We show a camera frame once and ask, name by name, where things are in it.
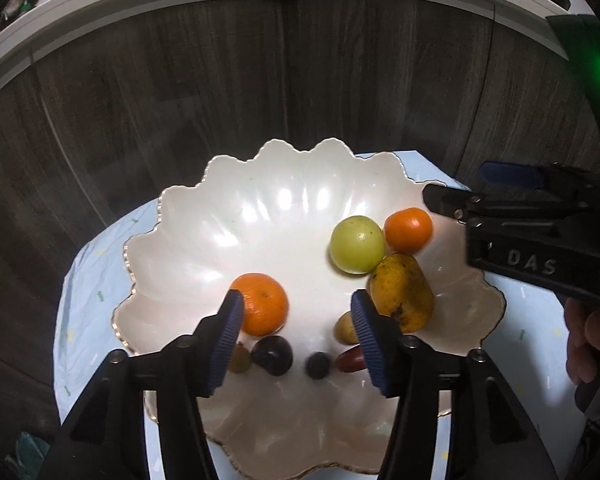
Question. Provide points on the brown longan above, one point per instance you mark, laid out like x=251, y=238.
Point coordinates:
x=240, y=359
x=345, y=327

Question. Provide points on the dark wood kitchen cabinet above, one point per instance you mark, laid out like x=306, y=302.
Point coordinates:
x=180, y=85

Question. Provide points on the white scalloped ceramic bowl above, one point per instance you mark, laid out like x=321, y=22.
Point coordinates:
x=240, y=220

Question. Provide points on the dark blueberry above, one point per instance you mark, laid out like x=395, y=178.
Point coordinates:
x=318, y=365

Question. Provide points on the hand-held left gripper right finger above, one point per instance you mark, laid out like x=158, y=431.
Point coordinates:
x=372, y=342

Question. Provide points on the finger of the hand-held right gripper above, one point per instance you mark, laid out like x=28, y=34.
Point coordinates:
x=450, y=202
x=510, y=174

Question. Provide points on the white kitchen countertop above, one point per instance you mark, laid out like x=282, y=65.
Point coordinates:
x=130, y=0

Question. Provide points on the yellow mango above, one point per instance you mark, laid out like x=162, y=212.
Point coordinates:
x=402, y=292

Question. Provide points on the light blue patterned tablecloth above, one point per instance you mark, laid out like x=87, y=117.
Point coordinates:
x=87, y=300

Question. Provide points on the dark purple plum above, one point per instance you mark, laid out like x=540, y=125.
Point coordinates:
x=272, y=355

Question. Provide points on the orange tangerine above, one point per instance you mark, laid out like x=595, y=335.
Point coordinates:
x=407, y=230
x=265, y=300

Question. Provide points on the green apple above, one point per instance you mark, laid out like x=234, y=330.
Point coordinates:
x=356, y=245

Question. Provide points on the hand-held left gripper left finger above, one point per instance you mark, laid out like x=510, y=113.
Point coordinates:
x=227, y=345

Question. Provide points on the person's right hand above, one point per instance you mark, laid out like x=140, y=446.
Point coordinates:
x=592, y=340

